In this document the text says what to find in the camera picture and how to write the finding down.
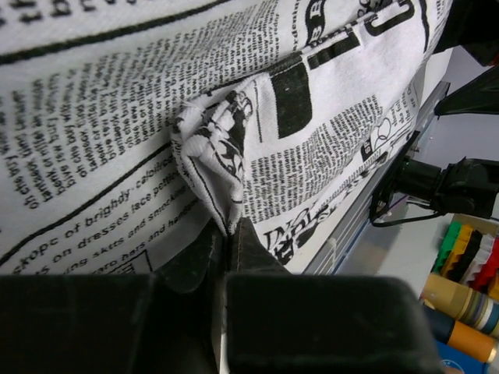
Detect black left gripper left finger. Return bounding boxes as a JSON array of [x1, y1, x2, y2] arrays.
[[1, 224, 225, 373]]

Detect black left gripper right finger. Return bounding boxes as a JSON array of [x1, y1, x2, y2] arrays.
[[225, 218, 443, 373]]

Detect newspaper print trousers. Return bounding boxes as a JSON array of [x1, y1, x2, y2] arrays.
[[1, 1, 451, 275]]

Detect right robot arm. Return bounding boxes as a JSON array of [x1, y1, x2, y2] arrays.
[[369, 1, 498, 228]]

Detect aluminium frame rail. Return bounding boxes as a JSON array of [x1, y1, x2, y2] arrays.
[[301, 81, 451, 275]]

